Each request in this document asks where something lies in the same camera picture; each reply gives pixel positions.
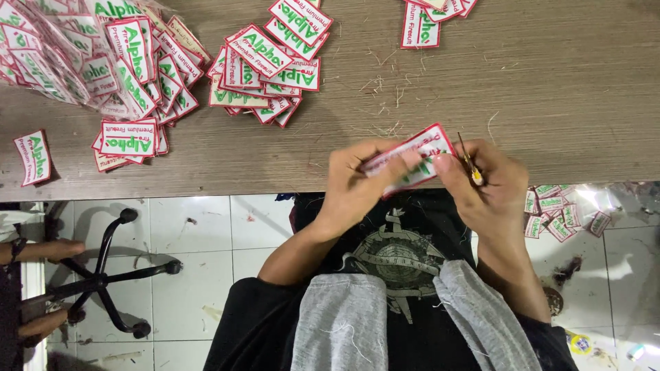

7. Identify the fanned pile of embroidered patches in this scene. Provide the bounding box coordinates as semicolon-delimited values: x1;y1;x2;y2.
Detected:
206;0;334;129

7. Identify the black printed t-shirt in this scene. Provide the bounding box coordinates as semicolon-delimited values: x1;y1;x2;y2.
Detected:
203;188;579;371

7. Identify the loose heap of embroidered patches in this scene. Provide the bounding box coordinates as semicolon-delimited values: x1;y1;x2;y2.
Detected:
92;14;213;173

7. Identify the person's right hand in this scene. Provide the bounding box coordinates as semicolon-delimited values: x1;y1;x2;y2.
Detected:
433;139;530;246

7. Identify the yellow and blue round lid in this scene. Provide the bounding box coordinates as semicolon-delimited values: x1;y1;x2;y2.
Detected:
567;332;594;356

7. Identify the person's left hand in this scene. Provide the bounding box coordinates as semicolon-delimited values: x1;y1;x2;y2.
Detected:
316;138;430;237

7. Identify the clear plastic bag of patches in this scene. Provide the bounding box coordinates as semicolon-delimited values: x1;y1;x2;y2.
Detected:
0;0;158;120

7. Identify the small yellow-handled thread cutter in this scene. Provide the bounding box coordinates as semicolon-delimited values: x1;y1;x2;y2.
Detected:
457;132;485;187

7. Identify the round brown floor drain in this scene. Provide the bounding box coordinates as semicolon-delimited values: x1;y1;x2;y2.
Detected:
542;286;565;318

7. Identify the scattered floor pile of patches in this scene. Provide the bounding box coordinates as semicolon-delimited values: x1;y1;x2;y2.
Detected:
523;184;613;243

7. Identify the black office chair base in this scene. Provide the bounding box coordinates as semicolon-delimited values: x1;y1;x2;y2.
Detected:
45;207;184;340

